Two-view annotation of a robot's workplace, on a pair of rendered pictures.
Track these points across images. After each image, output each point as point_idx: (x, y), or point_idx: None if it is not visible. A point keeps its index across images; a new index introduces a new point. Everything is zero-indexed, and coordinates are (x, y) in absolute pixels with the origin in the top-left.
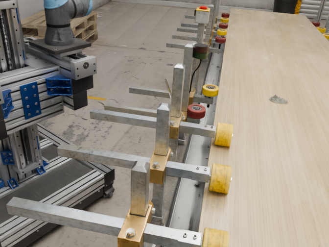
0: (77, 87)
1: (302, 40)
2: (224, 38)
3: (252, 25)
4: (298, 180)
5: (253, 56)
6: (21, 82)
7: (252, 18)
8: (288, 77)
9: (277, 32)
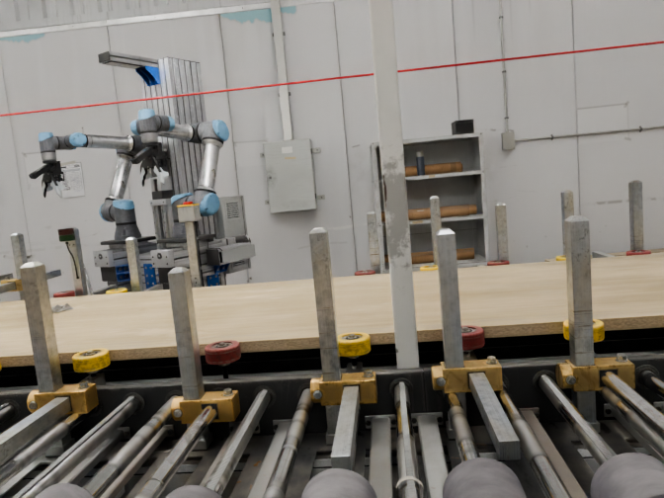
0: (162, 277)
1: (437, 306)
2: (358, 273)
3: (544, 273)
4: None
5: (258, 291)
6: (144, 261)
7: (651, 266)
8: (146, 310)
9: (496, 290)
